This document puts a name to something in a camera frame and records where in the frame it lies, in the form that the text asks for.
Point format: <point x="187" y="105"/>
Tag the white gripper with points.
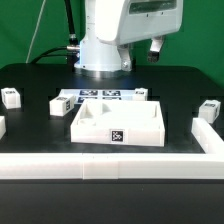
<point x="119" y="22"/>

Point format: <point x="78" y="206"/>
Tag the white square tabletop part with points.
<point x="120" y="122"/>

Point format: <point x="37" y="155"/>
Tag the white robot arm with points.
<point x="99" y="59"/>

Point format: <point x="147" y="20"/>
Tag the paper sheet with markers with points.
<point x="82" y="94"/>

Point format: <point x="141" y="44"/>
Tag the white obstacle fence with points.
<point x="33" y="149"/>

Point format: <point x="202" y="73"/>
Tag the white block left edge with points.
<point x="2" y="126"/>

